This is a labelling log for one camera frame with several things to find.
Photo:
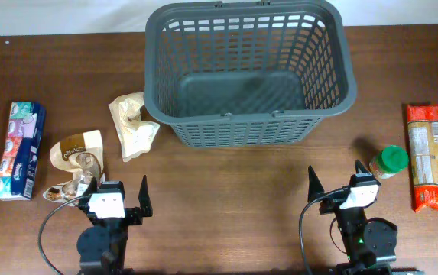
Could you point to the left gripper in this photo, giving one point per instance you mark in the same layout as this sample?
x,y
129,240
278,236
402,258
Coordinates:
x,y
135,214

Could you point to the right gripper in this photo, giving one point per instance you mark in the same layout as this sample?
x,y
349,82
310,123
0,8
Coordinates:
x,y
333,202

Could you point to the brown mushroom snack bag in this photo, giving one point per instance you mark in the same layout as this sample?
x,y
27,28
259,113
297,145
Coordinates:
x,y
82,156

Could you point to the green lid jar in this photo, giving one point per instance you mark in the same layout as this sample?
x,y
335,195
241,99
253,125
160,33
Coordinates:
x,y
390,161

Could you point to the beige paper bag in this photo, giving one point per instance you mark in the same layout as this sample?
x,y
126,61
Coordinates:
x,y
136,136

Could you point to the orange spaghetti pasta package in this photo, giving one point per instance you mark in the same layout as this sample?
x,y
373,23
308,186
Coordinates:
x,y
422,129

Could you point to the Kleenex tissue multipack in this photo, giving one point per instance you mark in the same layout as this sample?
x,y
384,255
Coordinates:
x,y
18,165

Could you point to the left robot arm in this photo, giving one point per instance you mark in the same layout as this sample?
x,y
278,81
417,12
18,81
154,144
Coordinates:
x,y
102,246

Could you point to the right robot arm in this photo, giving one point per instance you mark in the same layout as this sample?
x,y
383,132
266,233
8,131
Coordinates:
x,y
369,244

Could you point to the grey plastic shopping basket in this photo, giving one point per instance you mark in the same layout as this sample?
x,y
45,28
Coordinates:
x,y
246,73

